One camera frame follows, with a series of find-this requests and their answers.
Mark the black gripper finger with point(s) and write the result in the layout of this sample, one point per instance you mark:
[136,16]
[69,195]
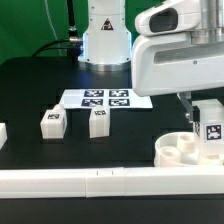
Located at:
[192,112]

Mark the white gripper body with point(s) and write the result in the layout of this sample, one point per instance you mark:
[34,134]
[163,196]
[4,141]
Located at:
[168,64]

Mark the white round stool seat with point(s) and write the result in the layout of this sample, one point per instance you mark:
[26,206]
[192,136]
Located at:
[178,149]

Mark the white sheet with tags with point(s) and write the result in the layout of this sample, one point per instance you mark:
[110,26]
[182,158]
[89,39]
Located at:
[115,98]

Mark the white front barrier rail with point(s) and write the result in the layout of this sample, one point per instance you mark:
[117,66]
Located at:
[109,182]

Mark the white barrier rail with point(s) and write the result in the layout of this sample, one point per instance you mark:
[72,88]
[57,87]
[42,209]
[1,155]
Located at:
[109,182]
[3,134]

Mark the white left barrier rail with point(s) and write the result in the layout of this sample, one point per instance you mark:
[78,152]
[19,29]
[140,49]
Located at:
[3,134]

